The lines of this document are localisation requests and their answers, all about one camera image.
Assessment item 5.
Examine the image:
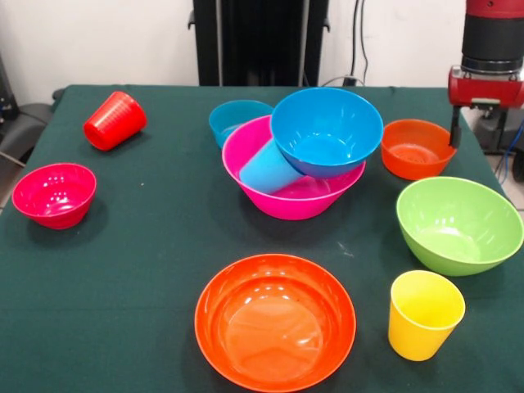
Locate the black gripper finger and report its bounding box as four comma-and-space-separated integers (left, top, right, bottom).
448, 105, 463, 148

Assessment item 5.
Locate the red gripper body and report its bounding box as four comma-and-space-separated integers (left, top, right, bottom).
446, 65, 524, 111

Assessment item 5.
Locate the small orange bowl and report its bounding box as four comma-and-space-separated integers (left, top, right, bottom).
380, 119, 459, 182

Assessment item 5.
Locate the large blue bowl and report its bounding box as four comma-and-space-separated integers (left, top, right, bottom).
270, 86, 385, 179

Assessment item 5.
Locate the large pink bowl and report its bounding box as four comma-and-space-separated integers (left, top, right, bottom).
221, 115, 367, 221

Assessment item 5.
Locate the blue cup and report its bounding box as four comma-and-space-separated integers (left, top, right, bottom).
238, 138, 306, 196

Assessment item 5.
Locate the red cup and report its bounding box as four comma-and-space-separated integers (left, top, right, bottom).
83, 90, 148, 151

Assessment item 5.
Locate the green bowl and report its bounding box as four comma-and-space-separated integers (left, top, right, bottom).
395, 176, 524, 277

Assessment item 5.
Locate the yellow cup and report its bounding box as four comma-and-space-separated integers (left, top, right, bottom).
387, 269, 467, 362

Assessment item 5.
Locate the small blue bowl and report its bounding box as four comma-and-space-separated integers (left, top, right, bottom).
208, 100, 274, 149

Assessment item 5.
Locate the large orange bowl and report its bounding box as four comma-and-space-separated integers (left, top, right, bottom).
194, 253, 357, 393

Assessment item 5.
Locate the dark green tablecloth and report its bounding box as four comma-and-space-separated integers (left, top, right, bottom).
0, 84, 524, 393

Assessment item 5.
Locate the small crimson bowl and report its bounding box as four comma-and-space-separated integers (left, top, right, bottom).
11, 162, 97, 230

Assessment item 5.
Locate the black pedestal leg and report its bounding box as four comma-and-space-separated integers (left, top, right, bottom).
473, 106, 524, 183
0, 88, 66, 165

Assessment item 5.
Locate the blue cable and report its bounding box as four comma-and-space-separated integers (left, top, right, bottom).
496, 120, 524, 183

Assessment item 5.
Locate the black hanging cable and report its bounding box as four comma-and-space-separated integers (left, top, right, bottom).
342, 0, 370, 87

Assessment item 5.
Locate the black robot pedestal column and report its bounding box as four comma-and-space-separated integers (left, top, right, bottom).
187, 0, 331, 87

